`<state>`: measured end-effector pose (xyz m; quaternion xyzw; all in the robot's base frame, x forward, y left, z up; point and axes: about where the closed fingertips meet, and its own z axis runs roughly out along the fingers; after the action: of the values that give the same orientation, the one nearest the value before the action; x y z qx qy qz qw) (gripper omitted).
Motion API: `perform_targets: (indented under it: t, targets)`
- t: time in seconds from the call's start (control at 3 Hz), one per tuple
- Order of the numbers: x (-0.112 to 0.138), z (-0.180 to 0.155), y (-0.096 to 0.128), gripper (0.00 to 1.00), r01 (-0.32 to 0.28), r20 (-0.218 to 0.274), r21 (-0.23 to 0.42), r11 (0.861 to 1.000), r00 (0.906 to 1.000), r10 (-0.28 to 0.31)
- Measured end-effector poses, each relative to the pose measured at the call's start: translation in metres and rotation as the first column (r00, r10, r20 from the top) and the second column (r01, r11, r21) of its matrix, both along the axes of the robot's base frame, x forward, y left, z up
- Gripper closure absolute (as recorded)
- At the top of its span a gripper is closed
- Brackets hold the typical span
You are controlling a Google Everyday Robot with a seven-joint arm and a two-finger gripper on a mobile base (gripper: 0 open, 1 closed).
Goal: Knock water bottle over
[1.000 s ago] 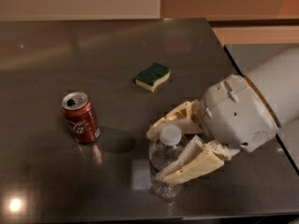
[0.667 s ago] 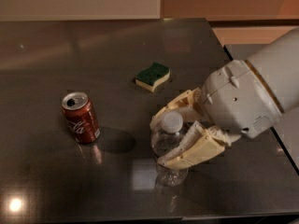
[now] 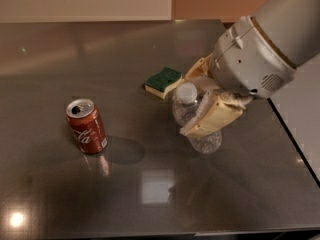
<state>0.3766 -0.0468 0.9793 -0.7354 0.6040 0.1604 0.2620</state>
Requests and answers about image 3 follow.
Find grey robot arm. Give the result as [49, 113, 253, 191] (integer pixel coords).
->
[180, 0, 320, 137]

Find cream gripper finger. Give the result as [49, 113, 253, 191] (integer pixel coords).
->
[180, 91, 254, 137]
[184, 55, 213, 82]

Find clear plastic water bottle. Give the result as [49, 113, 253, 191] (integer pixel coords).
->
[172, 82, 222, 155]

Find red Coca-Cola can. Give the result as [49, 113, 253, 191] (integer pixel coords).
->
[66, 99, 108, 155]

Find green and yellow sponge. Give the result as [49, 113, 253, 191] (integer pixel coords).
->
[145, 67, 182, 99]

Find grey side table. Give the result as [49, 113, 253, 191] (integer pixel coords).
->
[271, 55, 320, 182]

